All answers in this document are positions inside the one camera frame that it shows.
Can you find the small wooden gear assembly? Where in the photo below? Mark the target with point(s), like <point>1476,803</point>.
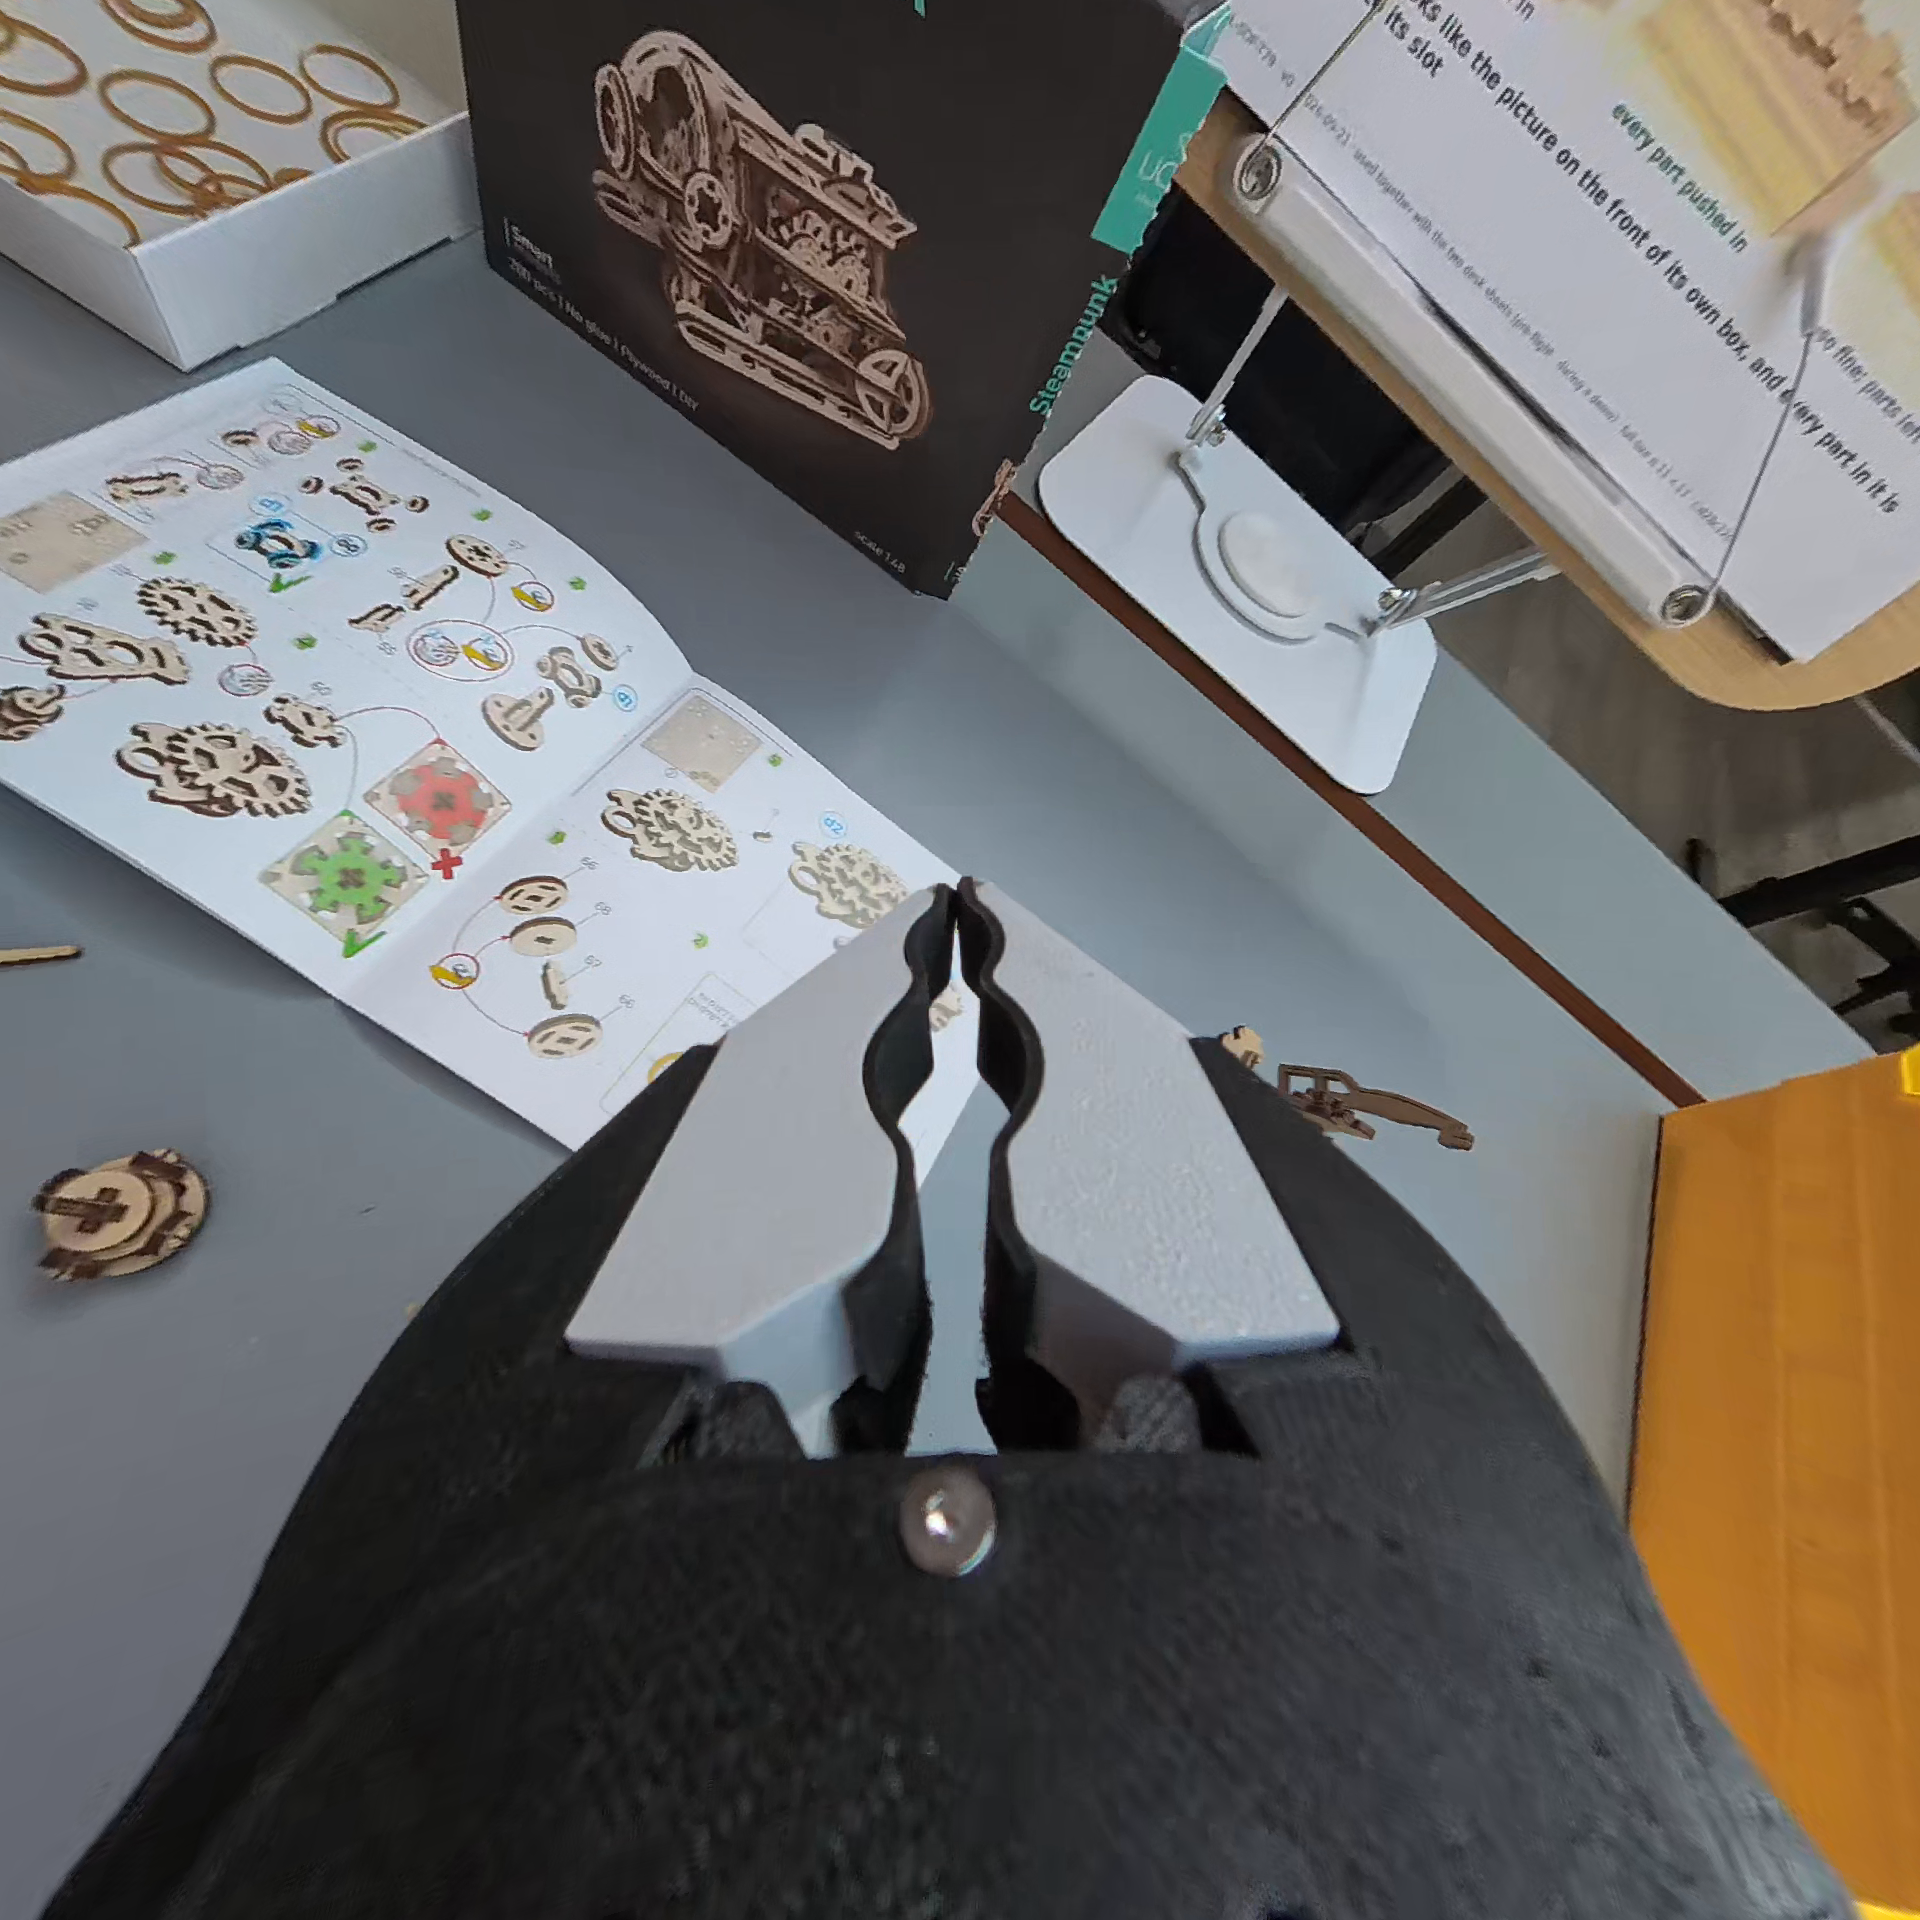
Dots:
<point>119,1215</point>

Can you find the small wooden part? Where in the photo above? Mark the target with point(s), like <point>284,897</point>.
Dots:
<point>1243,1043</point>

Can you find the partly built wooden model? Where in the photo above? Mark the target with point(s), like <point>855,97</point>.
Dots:
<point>1375,1114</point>

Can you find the black model kit box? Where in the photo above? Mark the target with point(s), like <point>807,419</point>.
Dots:
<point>554,147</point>

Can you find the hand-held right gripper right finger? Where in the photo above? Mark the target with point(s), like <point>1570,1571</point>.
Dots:
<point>1157,1196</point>

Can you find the pile of tan rubber bands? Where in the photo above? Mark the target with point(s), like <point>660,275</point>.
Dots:
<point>200,183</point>

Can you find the printed instruction sheet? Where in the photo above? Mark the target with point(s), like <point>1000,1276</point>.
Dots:
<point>1573,227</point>

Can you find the yellow plastic bin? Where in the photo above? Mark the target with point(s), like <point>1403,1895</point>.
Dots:
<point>1786,1430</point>

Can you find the white document stand with sheet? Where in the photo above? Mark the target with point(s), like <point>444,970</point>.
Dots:
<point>1127,510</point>

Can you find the thin wooden stick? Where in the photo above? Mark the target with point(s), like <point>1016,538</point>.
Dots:
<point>39,957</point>

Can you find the black metal frame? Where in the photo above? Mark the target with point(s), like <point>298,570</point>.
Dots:
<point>1819,933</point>

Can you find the open instruction booklet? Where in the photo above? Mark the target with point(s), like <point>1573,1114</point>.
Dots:
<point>374,723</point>

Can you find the white cardboard tray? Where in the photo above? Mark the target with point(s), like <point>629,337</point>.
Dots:
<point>229,288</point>

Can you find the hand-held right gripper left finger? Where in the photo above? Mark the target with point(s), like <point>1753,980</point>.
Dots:
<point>734,1196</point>

